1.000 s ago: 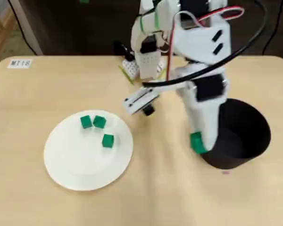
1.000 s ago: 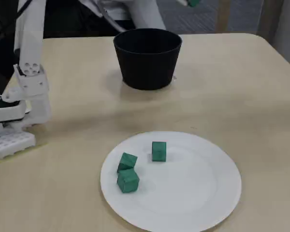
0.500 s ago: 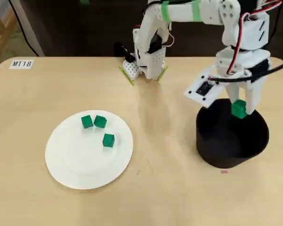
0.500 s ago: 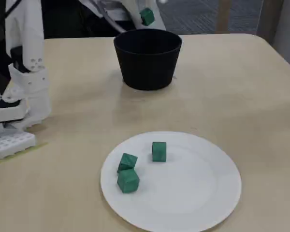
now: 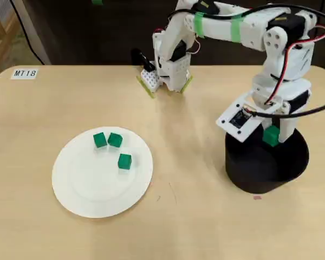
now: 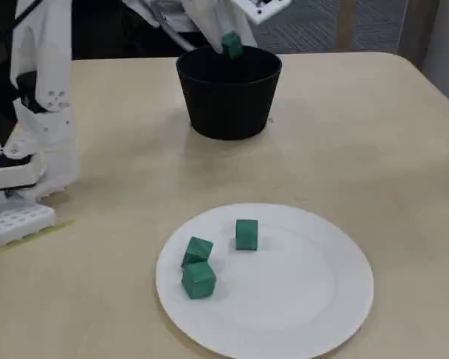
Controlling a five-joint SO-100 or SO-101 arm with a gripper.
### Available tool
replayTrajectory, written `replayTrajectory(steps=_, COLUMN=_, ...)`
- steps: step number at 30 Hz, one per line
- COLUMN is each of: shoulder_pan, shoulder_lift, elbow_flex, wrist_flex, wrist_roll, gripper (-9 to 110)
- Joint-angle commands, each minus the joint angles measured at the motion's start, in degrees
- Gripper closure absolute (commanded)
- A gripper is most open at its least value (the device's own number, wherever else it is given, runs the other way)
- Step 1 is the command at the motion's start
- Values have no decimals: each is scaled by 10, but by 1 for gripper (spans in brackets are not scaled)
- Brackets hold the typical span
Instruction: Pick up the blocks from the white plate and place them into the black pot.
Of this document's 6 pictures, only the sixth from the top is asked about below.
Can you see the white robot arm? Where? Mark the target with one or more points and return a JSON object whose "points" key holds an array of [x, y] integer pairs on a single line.
{"points": [[52, 67]]}

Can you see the white paper plate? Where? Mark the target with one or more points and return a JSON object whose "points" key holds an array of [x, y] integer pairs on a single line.
{"points": [[284, 299]]}

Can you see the black pot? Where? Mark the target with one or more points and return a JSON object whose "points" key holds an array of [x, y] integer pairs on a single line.
{"points": [[228, 108]]}

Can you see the green cube block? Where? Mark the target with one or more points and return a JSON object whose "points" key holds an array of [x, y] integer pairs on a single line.
{"points": [[198, 280], [232, 45], [197, 251], [247, 235]]}

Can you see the yellow-green tape strip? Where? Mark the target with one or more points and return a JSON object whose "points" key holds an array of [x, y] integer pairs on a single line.
{"points": [[30, 238]]}

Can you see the white perforated base plate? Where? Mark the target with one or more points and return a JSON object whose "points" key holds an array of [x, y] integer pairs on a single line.
{"points": [[22, 222]]}

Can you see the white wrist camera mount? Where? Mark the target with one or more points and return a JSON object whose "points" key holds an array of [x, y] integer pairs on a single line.
{"points": [[263, 8]]}

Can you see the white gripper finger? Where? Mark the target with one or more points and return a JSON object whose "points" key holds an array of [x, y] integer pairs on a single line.
{"points": [[209, 22], [245, 31]]}

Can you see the wooden post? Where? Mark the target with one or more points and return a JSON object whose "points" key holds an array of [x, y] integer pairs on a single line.
{"points": [[348, 26]]}

